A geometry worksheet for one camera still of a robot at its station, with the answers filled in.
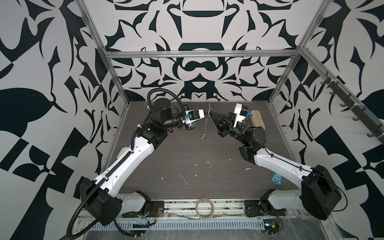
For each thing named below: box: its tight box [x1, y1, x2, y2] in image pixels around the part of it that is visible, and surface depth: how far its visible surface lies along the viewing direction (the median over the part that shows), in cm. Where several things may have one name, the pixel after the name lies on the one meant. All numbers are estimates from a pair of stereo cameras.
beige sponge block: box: [250, 109, 266, 130], surface depth 109 cm
